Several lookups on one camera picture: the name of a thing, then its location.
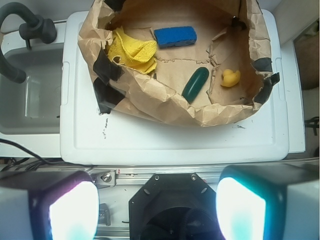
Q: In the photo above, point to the yellow cloth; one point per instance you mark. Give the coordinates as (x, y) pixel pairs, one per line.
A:
(133, 53)

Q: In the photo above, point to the aluminium rail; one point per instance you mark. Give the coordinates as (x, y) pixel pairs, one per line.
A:
(105, 176)

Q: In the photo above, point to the blue sponge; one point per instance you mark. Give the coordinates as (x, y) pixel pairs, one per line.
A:
(179, 36)

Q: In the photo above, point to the white plastic bin lid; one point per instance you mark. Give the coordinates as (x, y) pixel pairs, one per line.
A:
(118, 139)

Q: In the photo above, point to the brown paper bag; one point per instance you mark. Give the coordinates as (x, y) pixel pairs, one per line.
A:
(231, 34)

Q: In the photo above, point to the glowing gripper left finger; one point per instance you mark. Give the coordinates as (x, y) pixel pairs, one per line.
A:
(48, 205)

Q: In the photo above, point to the yellow rubber duck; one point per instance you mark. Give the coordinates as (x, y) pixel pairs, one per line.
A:
(230, 78)

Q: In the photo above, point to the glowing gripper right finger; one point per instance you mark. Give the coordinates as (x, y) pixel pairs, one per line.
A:
(269, 202)

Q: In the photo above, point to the green plastic pickle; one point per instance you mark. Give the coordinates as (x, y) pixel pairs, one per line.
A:
(195, 84)

